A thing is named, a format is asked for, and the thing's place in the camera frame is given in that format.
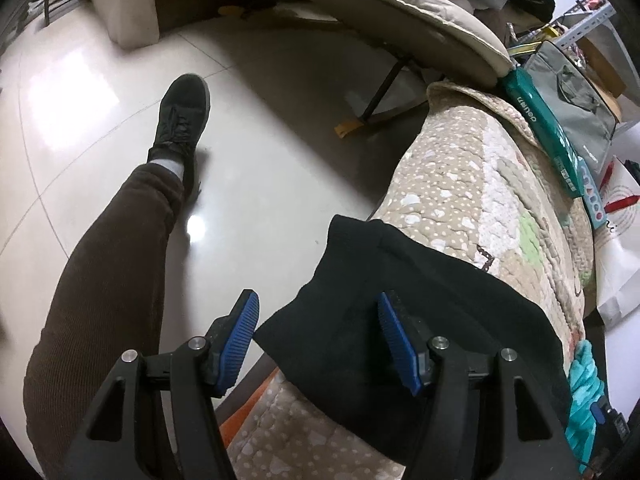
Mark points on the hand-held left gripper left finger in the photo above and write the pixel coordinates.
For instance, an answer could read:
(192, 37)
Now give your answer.
(239, 341)

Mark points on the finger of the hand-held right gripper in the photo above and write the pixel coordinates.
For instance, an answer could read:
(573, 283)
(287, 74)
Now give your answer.
(598, 412)

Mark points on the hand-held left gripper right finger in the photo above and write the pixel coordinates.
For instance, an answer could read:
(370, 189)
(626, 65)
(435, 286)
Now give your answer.
(400, 347)

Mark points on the black pants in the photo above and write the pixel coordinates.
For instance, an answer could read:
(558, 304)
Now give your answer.
(350, 320)

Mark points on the teal fluffy cloth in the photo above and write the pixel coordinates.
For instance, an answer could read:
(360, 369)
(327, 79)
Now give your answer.
(582, 385)

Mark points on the person's leg in brown trousers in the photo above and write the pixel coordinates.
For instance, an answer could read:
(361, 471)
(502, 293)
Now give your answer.
(100, 285)

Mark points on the white paper bag red print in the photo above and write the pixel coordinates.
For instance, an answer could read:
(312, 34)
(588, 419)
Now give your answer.
(617, 250)

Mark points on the beige dotted quilted blanket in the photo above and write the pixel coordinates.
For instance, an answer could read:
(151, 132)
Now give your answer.
(465, 180)

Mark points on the person's white sock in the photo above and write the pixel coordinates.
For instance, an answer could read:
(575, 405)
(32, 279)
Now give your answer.
(167, 166)

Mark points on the white box with colourful print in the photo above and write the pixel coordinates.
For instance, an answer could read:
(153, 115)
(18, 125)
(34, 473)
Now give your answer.
(594, 195)

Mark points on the person's black shoe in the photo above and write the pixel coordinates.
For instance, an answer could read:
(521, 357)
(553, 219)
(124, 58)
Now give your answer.
(181, 112)

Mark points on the long green box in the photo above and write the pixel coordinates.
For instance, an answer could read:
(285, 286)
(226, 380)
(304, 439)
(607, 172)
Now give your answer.
(542, 120)

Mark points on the grey fabric bag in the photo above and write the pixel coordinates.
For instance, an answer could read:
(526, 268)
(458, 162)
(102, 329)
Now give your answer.
(570, 90)

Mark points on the cream padded cushion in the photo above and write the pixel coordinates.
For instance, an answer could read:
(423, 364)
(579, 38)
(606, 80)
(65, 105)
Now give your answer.
(400, 5)

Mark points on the white upholstered seat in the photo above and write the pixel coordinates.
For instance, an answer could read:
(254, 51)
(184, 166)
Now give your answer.
(122, 5)

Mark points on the grey metal shelf rack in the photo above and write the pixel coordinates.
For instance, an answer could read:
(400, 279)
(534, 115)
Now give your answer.
(582, 20)

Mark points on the folding chair frame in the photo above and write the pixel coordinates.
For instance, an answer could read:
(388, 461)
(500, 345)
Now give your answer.
(385, 85)

